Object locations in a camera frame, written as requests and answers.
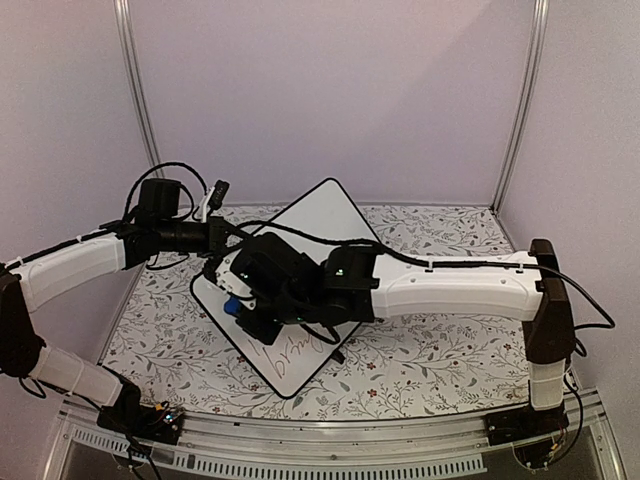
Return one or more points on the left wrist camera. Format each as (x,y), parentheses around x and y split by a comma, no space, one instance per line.
(212,200)

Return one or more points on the aluminium corner post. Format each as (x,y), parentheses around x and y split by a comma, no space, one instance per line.
(133,73)
(531,69)

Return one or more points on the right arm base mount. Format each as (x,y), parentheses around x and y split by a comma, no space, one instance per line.
(536,436)

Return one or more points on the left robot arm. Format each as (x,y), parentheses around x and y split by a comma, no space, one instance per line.
(149,225)

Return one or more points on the front aluminium rail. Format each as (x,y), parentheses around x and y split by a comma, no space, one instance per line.
(446,447)

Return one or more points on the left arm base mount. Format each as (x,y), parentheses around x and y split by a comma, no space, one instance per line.
(160,423)

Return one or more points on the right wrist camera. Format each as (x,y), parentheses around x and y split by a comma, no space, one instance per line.
(217,270)

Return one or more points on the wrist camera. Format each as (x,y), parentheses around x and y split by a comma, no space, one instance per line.
(212,200)
(217,270)

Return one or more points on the right aluminium corner post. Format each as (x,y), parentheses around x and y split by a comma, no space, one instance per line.
(531,69)

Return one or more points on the left aluminium corner post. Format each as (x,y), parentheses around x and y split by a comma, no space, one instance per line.
(133,73)

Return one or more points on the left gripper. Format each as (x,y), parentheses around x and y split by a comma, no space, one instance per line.
(218,228)

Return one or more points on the floral patterned table mat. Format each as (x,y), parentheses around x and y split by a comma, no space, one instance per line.
(408,366)

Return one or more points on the white whiteboard black frame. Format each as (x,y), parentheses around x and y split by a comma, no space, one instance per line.
(296,356)

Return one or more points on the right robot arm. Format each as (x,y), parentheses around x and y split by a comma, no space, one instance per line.
(290,277)

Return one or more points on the blue whiteboard eraser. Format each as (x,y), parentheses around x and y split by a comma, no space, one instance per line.
(233,306)

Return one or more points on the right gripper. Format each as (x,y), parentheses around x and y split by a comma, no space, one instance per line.
(263,332)

